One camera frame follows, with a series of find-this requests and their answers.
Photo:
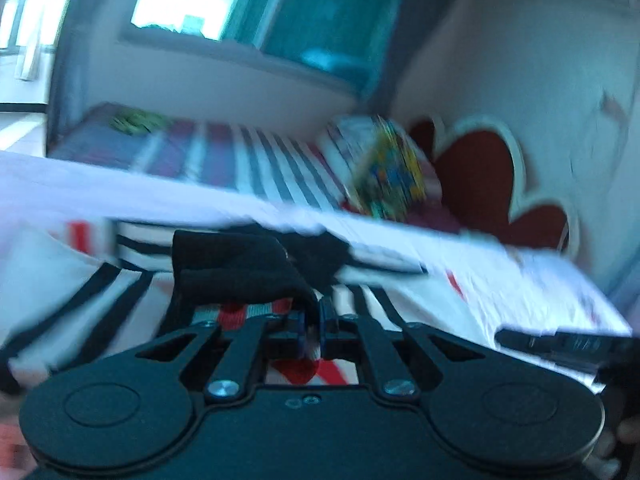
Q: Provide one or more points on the green cloth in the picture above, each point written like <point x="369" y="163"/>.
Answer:
<point x="137" y="122"/>

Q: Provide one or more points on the purple white striped bed sheet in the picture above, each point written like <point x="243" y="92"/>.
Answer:
<point x="210" y="155"/>

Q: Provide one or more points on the colourful printed pillow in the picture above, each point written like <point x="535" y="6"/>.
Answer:
<point x="390" y="170"/>

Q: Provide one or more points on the person's right hand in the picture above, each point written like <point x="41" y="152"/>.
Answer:
<point x="622" y="435"/>

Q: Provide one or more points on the window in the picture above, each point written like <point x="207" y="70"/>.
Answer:
<point x="260" y="5"/>

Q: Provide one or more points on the red heart-shaped headboard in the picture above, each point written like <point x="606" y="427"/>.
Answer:
<point x="480" y="185"/>

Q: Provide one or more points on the grey curtain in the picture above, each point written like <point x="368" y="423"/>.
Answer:
<point x="425" y="15"/>

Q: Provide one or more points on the red black white striped sweater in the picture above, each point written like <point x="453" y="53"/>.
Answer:
<point x="75" y="290"/>

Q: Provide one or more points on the maroon cloth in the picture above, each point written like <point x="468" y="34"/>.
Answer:
<point x="430" y="217"/>

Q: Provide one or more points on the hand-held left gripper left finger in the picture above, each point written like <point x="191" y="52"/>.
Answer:
<point x="299" y="331"/>

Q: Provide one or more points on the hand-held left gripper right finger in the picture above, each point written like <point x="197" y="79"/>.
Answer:
<point x="325" y="331"/>

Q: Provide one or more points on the grey white striped pillow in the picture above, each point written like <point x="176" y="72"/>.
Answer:
<point x="345" y="135"/>

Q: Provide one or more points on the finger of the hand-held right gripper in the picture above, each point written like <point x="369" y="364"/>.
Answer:
<point x="525" y="342"/>

